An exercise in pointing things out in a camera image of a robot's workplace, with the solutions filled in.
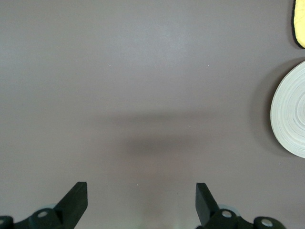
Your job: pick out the yellow quilted oven mitt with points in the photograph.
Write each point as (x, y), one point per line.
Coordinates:
(300, 23)

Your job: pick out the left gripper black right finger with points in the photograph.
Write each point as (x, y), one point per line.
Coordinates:
(207, 210)

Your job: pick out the brown table cover sheet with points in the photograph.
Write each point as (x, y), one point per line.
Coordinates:
(95, 71)

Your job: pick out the round pale wooden plate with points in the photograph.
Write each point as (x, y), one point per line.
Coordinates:
(290, 114)

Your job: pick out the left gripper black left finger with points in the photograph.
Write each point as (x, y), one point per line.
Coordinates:
(71, 207)

